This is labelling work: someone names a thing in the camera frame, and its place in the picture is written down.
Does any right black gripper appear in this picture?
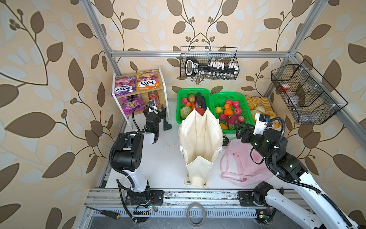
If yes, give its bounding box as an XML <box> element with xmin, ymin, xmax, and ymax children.
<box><xmin>235</xmin><ymin>122</ymin><xmax>272</xmax><ymax>163</ymax></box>

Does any red soda can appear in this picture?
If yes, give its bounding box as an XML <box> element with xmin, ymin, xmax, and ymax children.
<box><xmin>148</xmin><ymin>90</ymin><xmax>160</xmax><ymax>106</ymax></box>

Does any magenta snack bag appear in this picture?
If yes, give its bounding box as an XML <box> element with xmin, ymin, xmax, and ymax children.
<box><xmin>121</xmin><ymin>94</ymin><xmax>144</xmax><ymax>115</ymax></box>

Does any orange Fox's candy bag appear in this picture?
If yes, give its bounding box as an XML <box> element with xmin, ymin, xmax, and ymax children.
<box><xmin>136</xmin><ymin>70</ymin><xmax>160</xmax><ymax>89</ymax></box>

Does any pink plastic grocery bag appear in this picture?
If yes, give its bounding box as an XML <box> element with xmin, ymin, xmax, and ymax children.
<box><xmin>220</xmin><ymin>139</ymin><xmax>273</xmax><ymax>188</ymax></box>

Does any cream canvas tote bag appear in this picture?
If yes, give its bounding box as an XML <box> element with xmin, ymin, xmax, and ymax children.
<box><xmin>178</xmin><ymin>109</ymin><xmax>223</xmax><ymax>189</ymax></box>

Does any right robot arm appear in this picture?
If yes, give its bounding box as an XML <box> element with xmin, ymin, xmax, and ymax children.
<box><xmin>234</xmin><ymin>114</ymin><xmax>360</xmax><ymax>229</ymax></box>

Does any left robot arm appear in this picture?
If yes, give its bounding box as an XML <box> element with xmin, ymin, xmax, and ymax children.
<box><xmin>109</xmin><ymin>100</ymin><xmax>171</xmax><ymax>206</ymax></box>

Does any dark green clamp stand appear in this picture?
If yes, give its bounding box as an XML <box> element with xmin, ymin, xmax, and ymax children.
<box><xmin>161</xmin><ymin>106</ymin><xmax>172</xmax><ymax>131</ymax></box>

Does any pink dragon fruit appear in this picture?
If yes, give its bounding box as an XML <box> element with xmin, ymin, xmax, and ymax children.
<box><xmin>226</xmin><ymin>115</ymin><xmax>237</xmax><ymax>130</ymax></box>

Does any bread tray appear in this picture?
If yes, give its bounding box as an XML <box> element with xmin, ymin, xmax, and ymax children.
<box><xmin>245</xmin><ymin>95</ymin><xmax>277</xmax><ymax>123</ymax></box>

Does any black yellow tape measure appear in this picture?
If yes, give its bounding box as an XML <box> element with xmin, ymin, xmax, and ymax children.
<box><xmin>222</xmin><ymin>136</ymin><xmax>229</xmax><ymax>147</ymax></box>

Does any green cabbage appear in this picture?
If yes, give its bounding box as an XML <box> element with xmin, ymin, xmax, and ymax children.
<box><xmin>180</xmin><ymin>106</ymin><xmax>193</xmax><ymax>120</ymax></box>

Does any white wooden shelf rack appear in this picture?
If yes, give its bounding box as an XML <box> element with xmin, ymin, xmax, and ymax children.
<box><xmin>112</xmin><ymin>67</ymin><xmax>171</xmax><ymax>130</ymax></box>

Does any yellow pear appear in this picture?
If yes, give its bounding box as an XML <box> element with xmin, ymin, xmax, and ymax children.
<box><xmin>219</xmin><ymin>123</ymin><xmax>228</xmax><ymax>130</ymax></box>

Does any left green vegetable basket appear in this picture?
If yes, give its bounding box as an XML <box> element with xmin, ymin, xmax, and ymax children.
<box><xmin>176</xmin><ymin>88</ymin><xmax>214</xmax><ymax>125</ymax></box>

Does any orange fruit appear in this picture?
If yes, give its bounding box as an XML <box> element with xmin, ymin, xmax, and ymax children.
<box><xmin>224</xmin><ymin>104</ymin><xmax>233</xmax><ymax>116</ymax></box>

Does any right green fruit basket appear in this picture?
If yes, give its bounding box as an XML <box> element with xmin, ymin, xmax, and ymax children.
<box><xmin>211</xmin><ymin>92</ymin><xmax>254</xmax><ymax>135</ymax></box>

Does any brown potato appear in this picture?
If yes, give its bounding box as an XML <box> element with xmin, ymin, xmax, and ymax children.
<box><xmin>188</xmin><ymin>94</ymin><xmax>196</xmax><ymax>103</ymax></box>

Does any purple Fox's candy bag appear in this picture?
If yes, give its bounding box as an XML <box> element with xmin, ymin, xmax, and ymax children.
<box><xmin>113</xmin><ymin>75</ymin><xmax>136</xmax><ymax>97</ymax></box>

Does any yellow lemon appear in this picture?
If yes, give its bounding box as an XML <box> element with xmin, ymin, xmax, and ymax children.
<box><xmin>215</xmin><ymin>106</ymin><xmax>223</xmax><ymax>114</ymax></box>

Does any red tomato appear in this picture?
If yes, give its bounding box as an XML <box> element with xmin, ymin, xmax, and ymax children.
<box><xmin>196</xmin><ymin>107</ymin><xmax>205</xmax><ymax>116</ymax></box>

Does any purple eggplant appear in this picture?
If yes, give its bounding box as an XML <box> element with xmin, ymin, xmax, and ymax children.
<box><xmin>201</xmin><ymin>96</ymin><xmax>207</xmax><ymax>110</ymax></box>

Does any grey tape roll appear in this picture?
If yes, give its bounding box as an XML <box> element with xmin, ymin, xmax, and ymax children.
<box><xmin>186</xmin><ymin>202</ymin><xmax>207</xmax><ymax>228</ymax></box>

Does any black yellow screwdriver left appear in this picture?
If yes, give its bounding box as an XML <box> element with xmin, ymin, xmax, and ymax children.
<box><xmin>86</xmin><ymin>206</ymin><xmax>120</xmax><ymax>220</ymax></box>

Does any right black wire basket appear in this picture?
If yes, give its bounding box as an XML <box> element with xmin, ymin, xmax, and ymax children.
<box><xmin>271</xmin><ymin>59</ymin><xmax>348</xmax><ymax>125</ymax></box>

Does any black wire basket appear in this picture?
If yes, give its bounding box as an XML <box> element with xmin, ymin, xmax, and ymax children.
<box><xmin>271</xmin><ymin>59</ymin><xmax>348</xmax><ymax>125</ymax></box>
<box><xmin>180</xmin><ymin>46</ymin><xmax>240</xmax><ymax>81</ymax></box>

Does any back black wire basket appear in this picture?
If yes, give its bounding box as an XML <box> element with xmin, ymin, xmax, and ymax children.
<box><xmin>180</xmin><ymin>46</ymin><xmax>240</xmax><ymax>81</ymax></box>

